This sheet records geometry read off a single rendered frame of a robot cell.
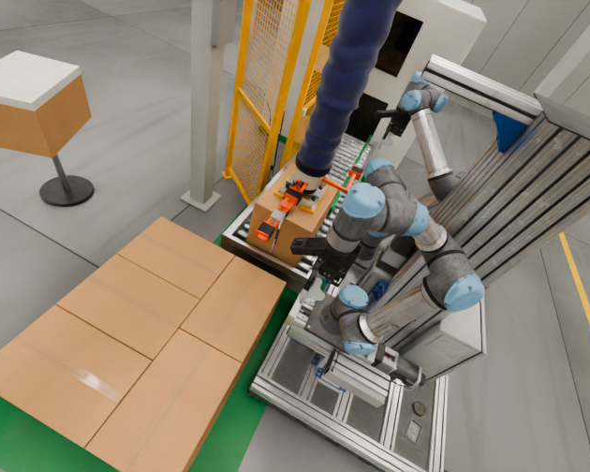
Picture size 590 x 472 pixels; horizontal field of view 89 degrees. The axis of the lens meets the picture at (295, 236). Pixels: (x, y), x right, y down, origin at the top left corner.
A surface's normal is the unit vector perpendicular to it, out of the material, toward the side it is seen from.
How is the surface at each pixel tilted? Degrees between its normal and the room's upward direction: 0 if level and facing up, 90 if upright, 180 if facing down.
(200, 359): 0
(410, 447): 0
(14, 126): 90
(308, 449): 0
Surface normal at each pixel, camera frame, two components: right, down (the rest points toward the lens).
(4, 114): 0.00, 0.74
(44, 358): 0.26, -0.65
